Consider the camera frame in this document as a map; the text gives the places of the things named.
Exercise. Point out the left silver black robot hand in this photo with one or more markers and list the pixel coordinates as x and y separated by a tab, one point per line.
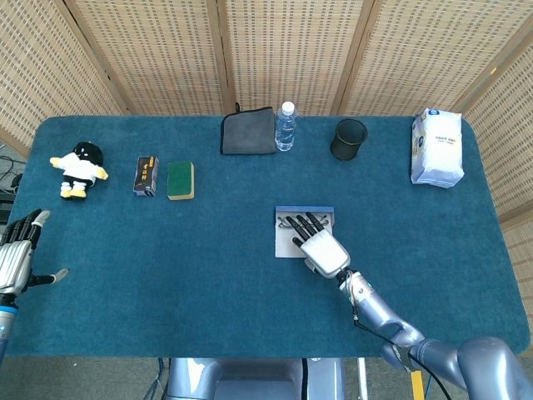
14	262

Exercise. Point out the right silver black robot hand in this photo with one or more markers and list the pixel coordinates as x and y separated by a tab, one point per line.
325	254

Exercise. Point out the blue glasses case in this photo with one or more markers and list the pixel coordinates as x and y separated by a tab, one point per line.
285	248

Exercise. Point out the black eyeglasses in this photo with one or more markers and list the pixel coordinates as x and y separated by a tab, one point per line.
284	225

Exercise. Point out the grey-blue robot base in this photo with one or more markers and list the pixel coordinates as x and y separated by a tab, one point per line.
250	379

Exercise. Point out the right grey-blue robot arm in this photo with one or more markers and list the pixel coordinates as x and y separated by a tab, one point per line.
375	304

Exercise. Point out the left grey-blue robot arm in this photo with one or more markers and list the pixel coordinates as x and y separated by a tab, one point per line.
6	321

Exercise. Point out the black mesh pen cup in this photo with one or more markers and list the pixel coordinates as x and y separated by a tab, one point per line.
347	143

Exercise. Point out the black white penguin plush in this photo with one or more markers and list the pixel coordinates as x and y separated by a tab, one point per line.
77	166

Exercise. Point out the white metal table leg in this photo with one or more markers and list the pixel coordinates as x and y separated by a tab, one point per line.
362	379

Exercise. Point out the clear plastic water bottle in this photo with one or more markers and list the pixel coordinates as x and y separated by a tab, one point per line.
285	129

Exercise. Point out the folded grey cloth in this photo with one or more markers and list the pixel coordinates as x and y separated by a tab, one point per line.
247	133

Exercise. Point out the white tissue pack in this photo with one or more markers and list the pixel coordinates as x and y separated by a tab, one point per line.
437	154

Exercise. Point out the blue felt table mat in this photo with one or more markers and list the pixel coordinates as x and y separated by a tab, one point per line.
166	271

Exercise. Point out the small dark printed box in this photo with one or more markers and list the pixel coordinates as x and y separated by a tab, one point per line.
145	177

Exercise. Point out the green yellow sponge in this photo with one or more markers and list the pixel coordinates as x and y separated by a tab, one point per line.
180	180

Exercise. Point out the woven bamboo folding screen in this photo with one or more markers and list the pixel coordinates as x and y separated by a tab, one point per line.
291	50

